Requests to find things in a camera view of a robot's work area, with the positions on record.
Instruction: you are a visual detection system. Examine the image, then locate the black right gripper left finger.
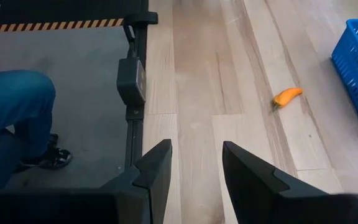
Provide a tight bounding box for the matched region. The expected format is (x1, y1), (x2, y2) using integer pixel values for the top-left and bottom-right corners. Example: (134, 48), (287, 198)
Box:
(99, 139), (173, 224)

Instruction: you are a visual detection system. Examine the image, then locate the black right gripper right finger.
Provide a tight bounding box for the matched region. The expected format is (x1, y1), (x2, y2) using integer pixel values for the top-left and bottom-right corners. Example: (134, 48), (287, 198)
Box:
(222, 141), (328, 224)

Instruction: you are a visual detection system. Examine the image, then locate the orange pepper with stem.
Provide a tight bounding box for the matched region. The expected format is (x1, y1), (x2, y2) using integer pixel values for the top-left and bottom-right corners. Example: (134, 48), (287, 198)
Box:
(272, 87), (304, 112)

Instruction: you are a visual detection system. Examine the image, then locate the person's shoe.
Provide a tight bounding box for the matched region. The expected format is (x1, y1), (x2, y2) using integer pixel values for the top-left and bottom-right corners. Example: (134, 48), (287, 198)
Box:
(14, 146), (73, 174)

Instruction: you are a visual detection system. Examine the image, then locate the blue plastic basket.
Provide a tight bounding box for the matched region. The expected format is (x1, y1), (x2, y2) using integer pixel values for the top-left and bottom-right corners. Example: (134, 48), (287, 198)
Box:
(331, 18), (358, 126)

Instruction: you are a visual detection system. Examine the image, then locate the person's leg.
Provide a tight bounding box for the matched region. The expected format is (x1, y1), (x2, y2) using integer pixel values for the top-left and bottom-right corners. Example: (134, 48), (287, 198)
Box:
(0, 70), (57, 191)

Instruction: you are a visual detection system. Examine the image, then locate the hazard-striped black mat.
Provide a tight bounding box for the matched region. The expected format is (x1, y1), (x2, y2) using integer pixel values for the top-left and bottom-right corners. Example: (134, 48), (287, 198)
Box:
(0, 0), (142, 33)

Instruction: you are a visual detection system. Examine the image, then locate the black table frame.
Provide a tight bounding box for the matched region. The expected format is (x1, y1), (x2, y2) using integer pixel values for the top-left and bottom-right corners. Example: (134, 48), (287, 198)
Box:
(122, 0), (159, 171)

